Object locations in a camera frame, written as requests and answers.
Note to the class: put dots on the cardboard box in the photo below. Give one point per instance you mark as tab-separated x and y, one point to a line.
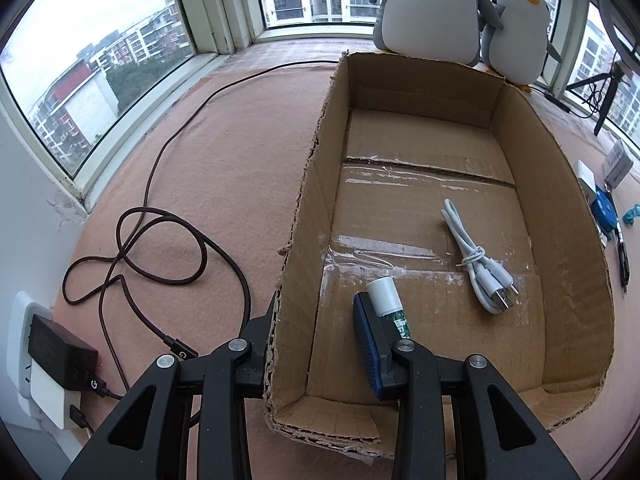
425	200

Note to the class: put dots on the white green lip balm stick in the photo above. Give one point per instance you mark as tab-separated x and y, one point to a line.
382	295

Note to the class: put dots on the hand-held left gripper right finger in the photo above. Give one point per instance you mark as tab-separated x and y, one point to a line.
367	345

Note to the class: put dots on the small penguin plush toy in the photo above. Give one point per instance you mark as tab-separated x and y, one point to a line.
515	35

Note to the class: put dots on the black multi-port charger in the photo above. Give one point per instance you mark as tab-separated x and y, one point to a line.
55	347

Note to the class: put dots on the light blue plastic case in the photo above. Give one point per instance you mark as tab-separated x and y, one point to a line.
588	194

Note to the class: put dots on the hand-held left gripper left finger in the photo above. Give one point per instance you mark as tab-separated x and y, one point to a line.
257	335

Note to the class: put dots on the black pen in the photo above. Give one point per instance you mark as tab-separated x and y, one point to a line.
623	260

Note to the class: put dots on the blue round tin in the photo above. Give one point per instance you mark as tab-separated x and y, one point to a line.
602	210

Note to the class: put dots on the white wall power strip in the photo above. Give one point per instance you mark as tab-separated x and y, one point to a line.
20	320

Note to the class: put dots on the large penguin plush toy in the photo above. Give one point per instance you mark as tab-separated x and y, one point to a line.
430	10

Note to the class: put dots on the teal tool with white disc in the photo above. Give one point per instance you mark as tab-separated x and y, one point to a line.
629	216

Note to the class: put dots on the clear plastic product box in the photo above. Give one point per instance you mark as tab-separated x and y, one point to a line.
617	160

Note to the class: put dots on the black tripod stand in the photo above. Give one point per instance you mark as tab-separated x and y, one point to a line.
608	104

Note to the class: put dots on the white window frame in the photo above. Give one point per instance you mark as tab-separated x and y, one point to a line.
215	10

